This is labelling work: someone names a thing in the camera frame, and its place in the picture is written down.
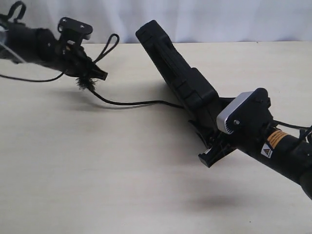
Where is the black plastic carrying case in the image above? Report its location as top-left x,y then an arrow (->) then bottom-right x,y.
136,20 -> 221,131

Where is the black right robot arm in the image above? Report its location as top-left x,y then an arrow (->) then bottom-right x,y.
198,97 -> 312,197

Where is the white backdrop curtain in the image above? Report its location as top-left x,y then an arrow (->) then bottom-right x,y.
0,0 -> 312,45

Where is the black braided rope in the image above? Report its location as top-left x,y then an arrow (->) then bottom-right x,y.
75,33 -> 183,108

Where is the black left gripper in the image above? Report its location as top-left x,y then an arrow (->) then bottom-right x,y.
55,41 -> 108,80

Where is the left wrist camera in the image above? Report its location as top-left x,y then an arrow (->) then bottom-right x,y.
58,17 -> 93,48

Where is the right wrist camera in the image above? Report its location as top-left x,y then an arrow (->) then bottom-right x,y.
216,88 -> 273,135

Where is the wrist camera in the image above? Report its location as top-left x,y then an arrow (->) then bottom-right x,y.
216,88 -> 273,135
58,17 -> 93,48

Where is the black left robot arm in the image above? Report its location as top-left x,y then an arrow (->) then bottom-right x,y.
0,17 -> 108,80

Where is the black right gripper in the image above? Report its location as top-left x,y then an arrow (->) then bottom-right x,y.
188,97 -> 246,168

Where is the thin black cable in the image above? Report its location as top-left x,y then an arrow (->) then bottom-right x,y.
273,118 -> 312,142
0,0 -> 69,82

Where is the thin black left cable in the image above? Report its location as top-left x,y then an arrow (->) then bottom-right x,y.
0,0 -> 69,82

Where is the thin black right cable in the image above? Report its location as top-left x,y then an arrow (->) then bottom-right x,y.
273,118 -> 312,142

